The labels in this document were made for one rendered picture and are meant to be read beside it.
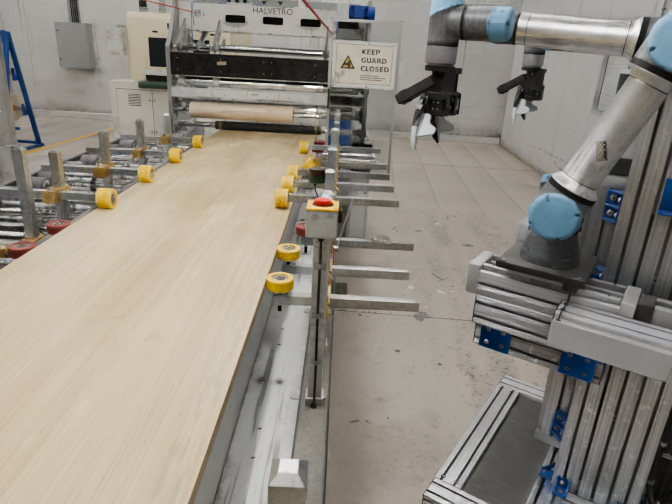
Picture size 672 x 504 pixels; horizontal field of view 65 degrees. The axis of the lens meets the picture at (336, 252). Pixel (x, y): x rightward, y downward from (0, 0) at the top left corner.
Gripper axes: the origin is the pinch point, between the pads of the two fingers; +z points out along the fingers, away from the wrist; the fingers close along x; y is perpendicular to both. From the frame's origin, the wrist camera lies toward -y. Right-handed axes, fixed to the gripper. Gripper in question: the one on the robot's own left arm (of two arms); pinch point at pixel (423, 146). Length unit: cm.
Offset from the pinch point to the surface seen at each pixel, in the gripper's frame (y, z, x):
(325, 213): -4.0, 10.7, -37.8
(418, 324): -54, 132, 142
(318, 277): -5.4, 26.2, -37.4
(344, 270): -30, 48, 13
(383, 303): -6.6, 47.0, -1.4
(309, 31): -209, -34, 230
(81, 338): -46, 42, -71
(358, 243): -39, 47, 37
